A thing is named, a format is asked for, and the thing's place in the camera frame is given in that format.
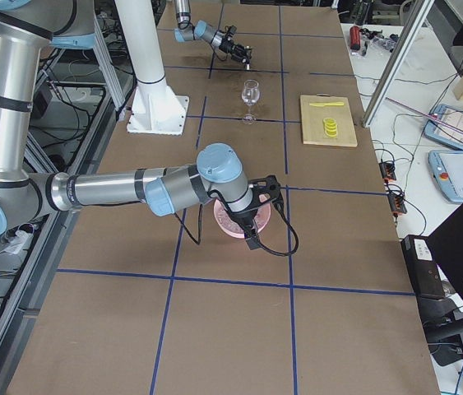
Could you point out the black box device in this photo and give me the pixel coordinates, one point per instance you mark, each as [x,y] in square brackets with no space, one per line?
[422,269]

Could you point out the aluminium frame post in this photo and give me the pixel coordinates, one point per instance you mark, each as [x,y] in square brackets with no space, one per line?
[407,36]

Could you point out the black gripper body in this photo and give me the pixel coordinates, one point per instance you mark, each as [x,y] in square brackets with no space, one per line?
[231,47]
[244,216]

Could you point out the blue teach pendant near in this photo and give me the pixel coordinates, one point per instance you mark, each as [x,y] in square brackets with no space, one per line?
[447,169]

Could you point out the pink bowl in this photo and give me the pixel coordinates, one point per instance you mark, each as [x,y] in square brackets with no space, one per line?
[262,218]

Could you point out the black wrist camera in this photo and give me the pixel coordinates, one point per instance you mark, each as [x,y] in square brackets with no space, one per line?
[266,190]

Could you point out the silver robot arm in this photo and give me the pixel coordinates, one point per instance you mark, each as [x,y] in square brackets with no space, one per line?
[219,40]
[25,28]

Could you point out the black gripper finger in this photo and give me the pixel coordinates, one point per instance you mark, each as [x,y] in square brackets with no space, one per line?
[244,61]
[247,51]

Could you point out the bamboo cutting board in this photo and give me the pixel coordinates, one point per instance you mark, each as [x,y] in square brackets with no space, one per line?
[312,126]

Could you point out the red cylinder bottle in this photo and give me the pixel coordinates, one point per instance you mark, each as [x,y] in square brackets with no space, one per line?
[355,40]

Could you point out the clear ice cubes pile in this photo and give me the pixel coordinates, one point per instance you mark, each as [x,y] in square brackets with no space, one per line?
[225,222]

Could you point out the blue teach pendant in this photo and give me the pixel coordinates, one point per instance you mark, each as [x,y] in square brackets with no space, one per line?
[447,169]
[439,132]

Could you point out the yellow plastic knife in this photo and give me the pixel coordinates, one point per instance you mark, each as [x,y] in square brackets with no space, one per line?
[327,104]

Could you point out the clear wine glass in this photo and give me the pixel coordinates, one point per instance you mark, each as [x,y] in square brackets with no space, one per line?
[250,96]

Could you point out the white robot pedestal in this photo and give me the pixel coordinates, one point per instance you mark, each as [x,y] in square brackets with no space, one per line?
[155,107]

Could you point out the blue teach pendant far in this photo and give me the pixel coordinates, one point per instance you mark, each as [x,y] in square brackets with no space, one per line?
[439,132]

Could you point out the lemon slices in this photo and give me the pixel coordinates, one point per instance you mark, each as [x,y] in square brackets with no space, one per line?
[330,127]

